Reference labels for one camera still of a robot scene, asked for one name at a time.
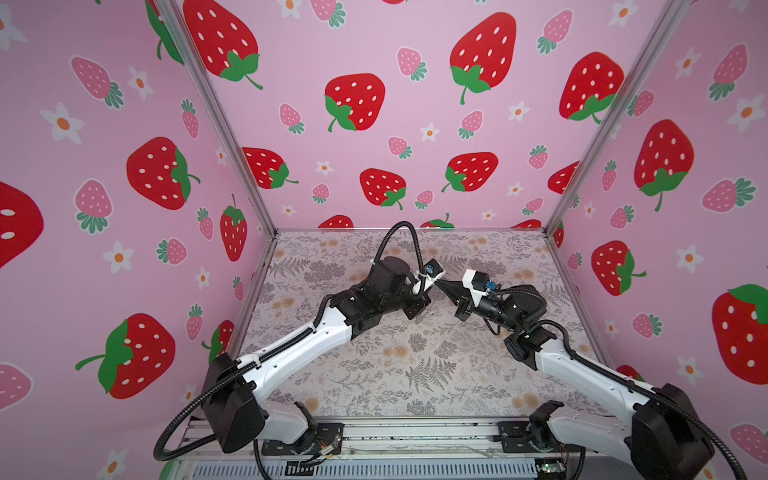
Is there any aluminium corner post right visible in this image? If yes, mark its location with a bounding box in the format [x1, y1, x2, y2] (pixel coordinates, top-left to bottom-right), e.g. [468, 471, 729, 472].
[544, 0, 690, 240]

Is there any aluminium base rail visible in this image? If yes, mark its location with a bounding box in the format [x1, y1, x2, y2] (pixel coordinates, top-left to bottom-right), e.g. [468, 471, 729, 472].
[162, 417, 640, 479]

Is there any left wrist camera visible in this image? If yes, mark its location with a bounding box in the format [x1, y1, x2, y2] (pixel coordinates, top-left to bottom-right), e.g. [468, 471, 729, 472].
[413, 259, 445, 293]

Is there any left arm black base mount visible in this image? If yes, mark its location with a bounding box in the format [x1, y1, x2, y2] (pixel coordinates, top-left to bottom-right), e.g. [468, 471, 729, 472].
[260, 422, 344, 456]

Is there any aluminium corner post left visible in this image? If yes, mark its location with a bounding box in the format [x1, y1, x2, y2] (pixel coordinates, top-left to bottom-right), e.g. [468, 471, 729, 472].
[157, 0, 278, 240]

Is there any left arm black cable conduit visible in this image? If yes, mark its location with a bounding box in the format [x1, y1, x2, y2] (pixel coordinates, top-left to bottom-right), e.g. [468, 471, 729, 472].
[152, 220, 427, 462]

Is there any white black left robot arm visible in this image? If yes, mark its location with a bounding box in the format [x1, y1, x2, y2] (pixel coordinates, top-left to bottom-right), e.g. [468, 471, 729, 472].
[201, 256, 444, 454]

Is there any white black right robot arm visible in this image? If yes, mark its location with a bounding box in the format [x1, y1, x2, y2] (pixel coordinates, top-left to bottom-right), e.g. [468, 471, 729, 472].
[434, 272, 715, 479]

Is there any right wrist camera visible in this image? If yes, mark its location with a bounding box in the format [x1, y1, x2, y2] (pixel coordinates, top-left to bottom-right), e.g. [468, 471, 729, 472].
[461, 269, 497, 307]

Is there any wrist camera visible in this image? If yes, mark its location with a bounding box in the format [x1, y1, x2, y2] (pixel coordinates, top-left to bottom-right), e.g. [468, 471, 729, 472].
[461, 269, 497, 307]
[413, 259, 445, 293]

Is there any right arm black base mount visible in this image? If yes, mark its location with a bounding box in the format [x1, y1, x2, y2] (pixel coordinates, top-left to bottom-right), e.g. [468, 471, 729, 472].
[494, 420, 582, 454]

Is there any aluminium corner post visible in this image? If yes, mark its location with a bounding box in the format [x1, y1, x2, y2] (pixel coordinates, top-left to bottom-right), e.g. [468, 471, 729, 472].
[544, 0, 690, 240]
[157, 0, 278, 240]

